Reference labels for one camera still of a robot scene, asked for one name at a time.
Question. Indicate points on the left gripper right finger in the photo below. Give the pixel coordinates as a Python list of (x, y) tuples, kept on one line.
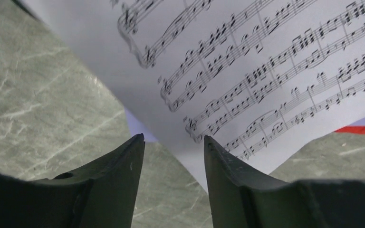
[(241, 196)]

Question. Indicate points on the purple sheet paper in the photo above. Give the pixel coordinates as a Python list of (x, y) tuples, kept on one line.
[(135, 126)]

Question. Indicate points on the red sheet music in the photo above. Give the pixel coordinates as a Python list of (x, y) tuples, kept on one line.
[(352, 129)]

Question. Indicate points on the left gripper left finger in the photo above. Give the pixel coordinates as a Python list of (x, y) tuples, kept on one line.
[(99, 194)]

